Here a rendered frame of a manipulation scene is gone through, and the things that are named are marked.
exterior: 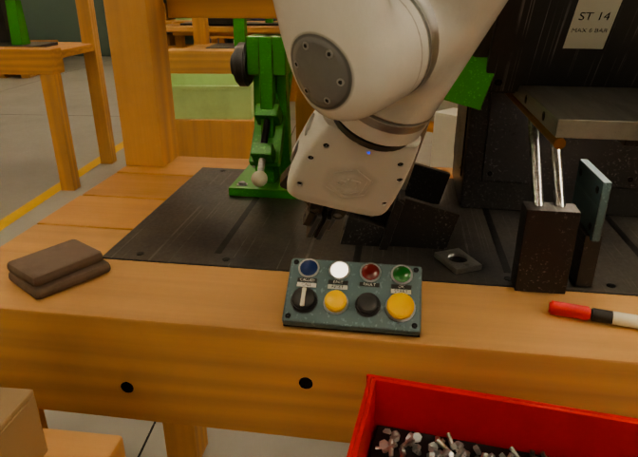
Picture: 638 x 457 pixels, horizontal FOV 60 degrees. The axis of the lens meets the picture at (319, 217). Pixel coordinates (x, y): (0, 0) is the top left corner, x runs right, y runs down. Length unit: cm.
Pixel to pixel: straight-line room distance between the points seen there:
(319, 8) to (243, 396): 48
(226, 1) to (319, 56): 92
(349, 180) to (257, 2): 78
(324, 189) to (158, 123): 78
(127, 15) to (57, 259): 61
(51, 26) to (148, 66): 1107
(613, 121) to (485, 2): 26
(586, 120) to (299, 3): 34
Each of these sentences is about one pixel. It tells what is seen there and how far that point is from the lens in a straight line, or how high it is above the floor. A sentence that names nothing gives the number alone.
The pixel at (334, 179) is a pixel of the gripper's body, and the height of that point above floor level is 109.
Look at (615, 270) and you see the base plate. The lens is 83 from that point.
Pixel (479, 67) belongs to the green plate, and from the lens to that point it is 75.
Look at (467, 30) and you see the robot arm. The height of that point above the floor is 122.
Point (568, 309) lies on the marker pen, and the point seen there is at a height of 91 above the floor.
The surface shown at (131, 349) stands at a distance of 69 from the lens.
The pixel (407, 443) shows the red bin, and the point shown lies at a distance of 53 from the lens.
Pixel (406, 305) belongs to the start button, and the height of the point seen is 94.
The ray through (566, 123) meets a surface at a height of 113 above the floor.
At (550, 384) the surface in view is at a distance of 65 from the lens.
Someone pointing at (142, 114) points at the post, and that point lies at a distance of 125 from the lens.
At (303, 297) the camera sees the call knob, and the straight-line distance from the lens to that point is 60.
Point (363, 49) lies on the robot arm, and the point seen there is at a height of 121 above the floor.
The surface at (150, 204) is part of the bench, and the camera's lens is 105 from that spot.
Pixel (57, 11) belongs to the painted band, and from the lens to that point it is 1219.
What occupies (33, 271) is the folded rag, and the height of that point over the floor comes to 93.
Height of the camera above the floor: 125
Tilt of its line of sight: 23 degrees down
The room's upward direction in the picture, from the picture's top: straight up
